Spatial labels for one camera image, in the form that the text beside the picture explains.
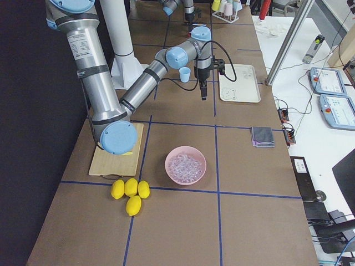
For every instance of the wire cup rack wooden handle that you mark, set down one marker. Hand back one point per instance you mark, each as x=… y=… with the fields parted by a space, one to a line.
x=233 y=17

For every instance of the wooden cutting board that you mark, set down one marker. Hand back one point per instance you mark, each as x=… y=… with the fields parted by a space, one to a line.
x=104 y=163

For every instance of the black monitor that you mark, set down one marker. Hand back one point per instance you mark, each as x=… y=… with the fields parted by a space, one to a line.
x=344 y=174

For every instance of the light blue cup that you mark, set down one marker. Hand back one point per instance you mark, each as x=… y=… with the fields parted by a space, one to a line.
x=184 y=74

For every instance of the yellow-green cup on rack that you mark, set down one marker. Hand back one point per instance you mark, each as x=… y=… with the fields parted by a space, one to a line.
x=215 y=5

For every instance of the aluminium frame post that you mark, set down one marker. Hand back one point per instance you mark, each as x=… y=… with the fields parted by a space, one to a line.
x=289 y=39

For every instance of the white cup on rack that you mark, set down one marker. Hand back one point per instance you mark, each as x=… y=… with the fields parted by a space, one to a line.
x=222 y=6

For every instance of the grey folded cloth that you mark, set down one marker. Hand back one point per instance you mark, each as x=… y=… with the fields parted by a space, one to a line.
x=262 y=137

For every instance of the pink cup on rack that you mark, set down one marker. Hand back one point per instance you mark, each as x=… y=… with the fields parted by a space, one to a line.
x=228 y=11

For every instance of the teach pendant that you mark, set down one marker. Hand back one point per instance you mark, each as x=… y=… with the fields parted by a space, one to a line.
x=338 y=111
x=327 y=81

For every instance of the lower teach pendant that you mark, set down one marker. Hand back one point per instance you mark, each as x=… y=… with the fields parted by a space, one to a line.
x=338 y=111

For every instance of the blue cup on rack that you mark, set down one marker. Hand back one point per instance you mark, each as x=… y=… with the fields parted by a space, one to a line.
x=237 y=6

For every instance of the pink bowl of ice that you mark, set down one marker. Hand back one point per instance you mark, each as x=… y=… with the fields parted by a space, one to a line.
x=185 y=165

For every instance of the crumpled white plastic bags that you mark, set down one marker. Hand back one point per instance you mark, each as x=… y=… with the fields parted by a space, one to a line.
x=271 y=30

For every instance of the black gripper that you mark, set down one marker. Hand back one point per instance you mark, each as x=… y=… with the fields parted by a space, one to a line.
x=190 y=18
x=201 y=73

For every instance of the cream bear tray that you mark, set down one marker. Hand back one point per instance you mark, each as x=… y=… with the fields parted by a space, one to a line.
x=244 y=89

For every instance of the yellow lemon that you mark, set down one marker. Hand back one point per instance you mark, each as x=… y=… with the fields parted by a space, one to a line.
x=131 y=187
x=117 y=189
x=143 y=189
x=133 y=205

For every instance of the orange black connector box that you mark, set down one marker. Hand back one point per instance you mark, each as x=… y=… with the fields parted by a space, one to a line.
x=289 y=134
x=283 y=114

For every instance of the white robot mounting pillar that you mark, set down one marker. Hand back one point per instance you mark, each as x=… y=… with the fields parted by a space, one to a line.
x=126 y=68

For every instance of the upper teach pendant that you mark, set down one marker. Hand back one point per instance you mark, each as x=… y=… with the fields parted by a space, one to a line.
x=327 y=81

